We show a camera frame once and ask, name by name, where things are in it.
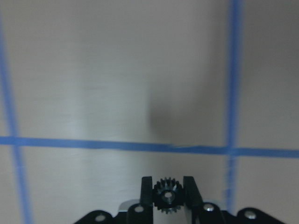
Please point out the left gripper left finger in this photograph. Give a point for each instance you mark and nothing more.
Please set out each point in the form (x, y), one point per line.
(139, 211)

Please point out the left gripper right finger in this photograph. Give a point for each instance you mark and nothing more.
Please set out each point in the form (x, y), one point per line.
(210, 213)

